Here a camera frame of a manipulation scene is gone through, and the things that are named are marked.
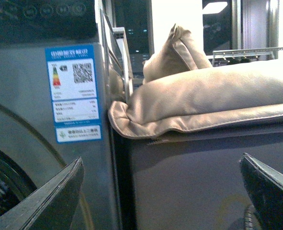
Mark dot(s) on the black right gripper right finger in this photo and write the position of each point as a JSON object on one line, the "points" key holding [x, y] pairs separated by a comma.
{"points": [[264, 186]]}

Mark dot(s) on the blue energy label sticker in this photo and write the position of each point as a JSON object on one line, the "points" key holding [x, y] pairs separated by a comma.
{"points": [[73, 89]]}

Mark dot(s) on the grey front-load washing machine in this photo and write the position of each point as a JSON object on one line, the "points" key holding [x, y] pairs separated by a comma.
{"points": [[27, 131]]}

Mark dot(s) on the metal drying rack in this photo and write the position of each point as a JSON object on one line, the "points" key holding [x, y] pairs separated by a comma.
{"points": [[239, 56]]}

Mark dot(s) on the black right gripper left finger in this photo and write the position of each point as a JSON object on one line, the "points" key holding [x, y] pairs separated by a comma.
{"points": [[50, 207]]}

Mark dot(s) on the beige leather back pillow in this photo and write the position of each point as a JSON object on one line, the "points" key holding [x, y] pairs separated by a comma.
{"points": [[180, 53]]}

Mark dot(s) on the black rubber door gasket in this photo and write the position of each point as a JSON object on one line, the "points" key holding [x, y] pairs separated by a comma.
{"points": [[15, 184]]}

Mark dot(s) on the beige leather seat cushion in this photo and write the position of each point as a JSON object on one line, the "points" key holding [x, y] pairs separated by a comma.
{"points": [[202, 99]]}

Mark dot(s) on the grey sofa side panel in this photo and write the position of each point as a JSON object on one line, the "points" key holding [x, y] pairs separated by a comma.
{"points": [[194, 182]]}

